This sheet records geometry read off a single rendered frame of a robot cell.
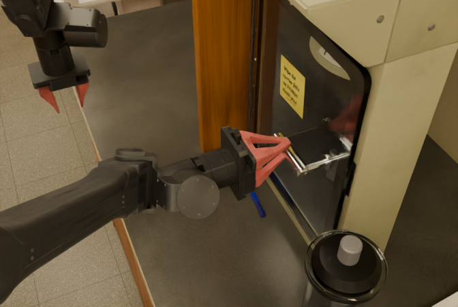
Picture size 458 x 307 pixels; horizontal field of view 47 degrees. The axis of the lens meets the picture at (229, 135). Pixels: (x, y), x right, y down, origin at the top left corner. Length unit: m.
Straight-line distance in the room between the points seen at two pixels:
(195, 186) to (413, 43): 0.31
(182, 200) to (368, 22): 0.30
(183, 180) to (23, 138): 2.09
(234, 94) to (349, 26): 0.53
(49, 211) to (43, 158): 2.08
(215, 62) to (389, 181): 0.39
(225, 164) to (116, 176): 0.17
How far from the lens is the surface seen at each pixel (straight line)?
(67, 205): 0.53
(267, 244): 1.01
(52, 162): 2.56
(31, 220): 0.48
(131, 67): 1.42
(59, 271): 2.18
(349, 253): 0.69
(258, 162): 0.75
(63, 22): 0.92
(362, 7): 0.57
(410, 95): 0.71
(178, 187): 0.66
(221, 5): 0.94
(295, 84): 0.82
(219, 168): 0.75
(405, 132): 0.76
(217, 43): 0.98
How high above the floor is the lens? 1.77
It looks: 44 degrees down
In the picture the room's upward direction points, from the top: straight up
